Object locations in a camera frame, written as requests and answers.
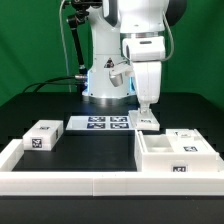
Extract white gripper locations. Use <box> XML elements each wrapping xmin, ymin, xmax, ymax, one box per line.
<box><xmin>122</xmin><ymin>36</ymin><xmax>165</xmax><ymax>115</ymax></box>

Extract white cabinet door panel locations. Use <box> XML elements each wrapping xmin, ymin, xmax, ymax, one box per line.
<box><xmin>165</xmin><ymin>129</ymin><xmax>215</xmax><ymax>154</ymax></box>
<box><xmin>129</xmin><ymin>110</ymin><xmax>160</xmax><ymax>131</ymax></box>

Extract white cabinet body box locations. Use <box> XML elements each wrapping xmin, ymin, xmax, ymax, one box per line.
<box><xmin>134</xmin><ymin>131</ymin><xmax>222</xmax><ymax>172</ymax></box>

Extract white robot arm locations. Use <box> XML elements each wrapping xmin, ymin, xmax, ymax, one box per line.
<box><xmin>83</xmin><ymin>0</ymin><xmax>187</xmax><ymax>116</ymax></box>

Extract white cabinet top block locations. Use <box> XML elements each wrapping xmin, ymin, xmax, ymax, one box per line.
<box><xmin>23</xmin><ymin>120</ymin><xmax>64</xmax><ymax>151</ymax></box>

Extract white base tag plate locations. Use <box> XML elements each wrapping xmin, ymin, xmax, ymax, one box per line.
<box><xmin>66</xmin><ymin>116</ymin><xmax>133</xmax><ymax>131</ymax></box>

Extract black cables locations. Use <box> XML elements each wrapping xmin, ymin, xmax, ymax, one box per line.
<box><xmin>21</xmin><ymin>75</ymin><xmax>88</xmax><ymax>94</ymax></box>

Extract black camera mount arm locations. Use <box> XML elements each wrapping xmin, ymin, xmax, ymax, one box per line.
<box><xmin>67</xmin><ymin>0</ymin><xmax>102</xmax><ymax>81</ymax></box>

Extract grey hanging cable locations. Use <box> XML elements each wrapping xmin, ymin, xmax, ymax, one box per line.
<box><xmin>58</xmin><ymin>0</ymin><xmax>73</xmax><ymax>94</ymax></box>

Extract white obstacle wall fence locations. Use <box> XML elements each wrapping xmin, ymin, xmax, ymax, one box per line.
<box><xmin>0</xmin><ymin>139</ymin><xmax>224</xmax><ymax>196</ymax></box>

